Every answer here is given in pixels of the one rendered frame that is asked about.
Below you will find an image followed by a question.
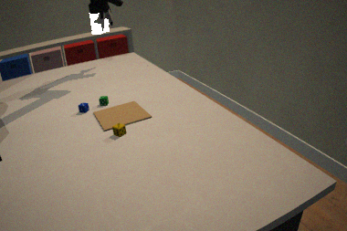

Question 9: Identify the yellow die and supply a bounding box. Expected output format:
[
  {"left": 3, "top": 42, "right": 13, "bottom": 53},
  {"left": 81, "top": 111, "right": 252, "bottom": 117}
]
[{"left": 112, "top": 123, "right": 127, "bottom": 137}]

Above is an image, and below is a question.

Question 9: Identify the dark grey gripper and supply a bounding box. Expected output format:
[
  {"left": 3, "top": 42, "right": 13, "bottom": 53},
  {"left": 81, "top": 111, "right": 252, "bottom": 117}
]
[{"left": 89, "top": 0, "right": 113, "bottom": 32}]

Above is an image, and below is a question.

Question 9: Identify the blue die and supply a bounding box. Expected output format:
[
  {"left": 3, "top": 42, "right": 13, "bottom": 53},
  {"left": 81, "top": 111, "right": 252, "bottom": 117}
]
[{"left": 79, "top": 103, "right": 89, "bottom": 113}]

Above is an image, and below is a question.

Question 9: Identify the green die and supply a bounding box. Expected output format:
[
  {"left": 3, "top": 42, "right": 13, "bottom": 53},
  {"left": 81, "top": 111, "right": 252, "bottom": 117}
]
[{"left": 99, "top": 96, "right": 109, "bottom": 106}]

